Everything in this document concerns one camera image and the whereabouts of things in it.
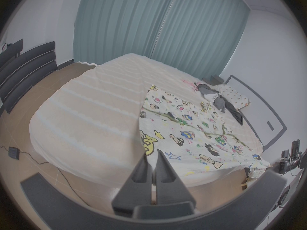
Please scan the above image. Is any bed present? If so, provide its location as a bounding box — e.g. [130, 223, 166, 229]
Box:
[29, 53, 287, 184]

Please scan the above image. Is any pale bedside table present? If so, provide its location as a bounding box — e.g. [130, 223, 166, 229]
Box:
[240, 168, 255, 192]

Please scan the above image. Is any grey bedside table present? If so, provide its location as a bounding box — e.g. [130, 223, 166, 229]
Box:
[201, 74, 224, 85]

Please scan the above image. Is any black power adapter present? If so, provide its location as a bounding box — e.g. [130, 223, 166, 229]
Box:
[8, 147, 20, 160]

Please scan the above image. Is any white printed pyjama top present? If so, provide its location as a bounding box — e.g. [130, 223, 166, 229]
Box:
[138, 84, 271, 179]

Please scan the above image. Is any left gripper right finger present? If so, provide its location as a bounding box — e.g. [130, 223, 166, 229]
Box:
[155, 149, 197, 205]

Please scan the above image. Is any dark grey garment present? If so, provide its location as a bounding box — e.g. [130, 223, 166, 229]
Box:
[197, 83, 217, 98]

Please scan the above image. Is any grey and white garment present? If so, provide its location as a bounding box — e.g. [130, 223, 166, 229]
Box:
[203, 90, 227, 112]

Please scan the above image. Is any black garment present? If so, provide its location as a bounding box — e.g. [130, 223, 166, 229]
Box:
[224, 98, 244, 125]

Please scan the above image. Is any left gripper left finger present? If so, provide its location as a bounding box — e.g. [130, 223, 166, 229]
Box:
[111, 151, 154, 217]

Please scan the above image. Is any blue-green curtain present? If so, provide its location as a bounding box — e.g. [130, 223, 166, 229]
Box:
[73, 0, 180, 65]
[149, 0, 251, 78]

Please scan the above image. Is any pink garment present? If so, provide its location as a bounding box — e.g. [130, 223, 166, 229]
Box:
[181, 79, 203, 90]

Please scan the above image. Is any white printed pillow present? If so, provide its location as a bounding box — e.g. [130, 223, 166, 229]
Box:
[213, 84, 250, 110]

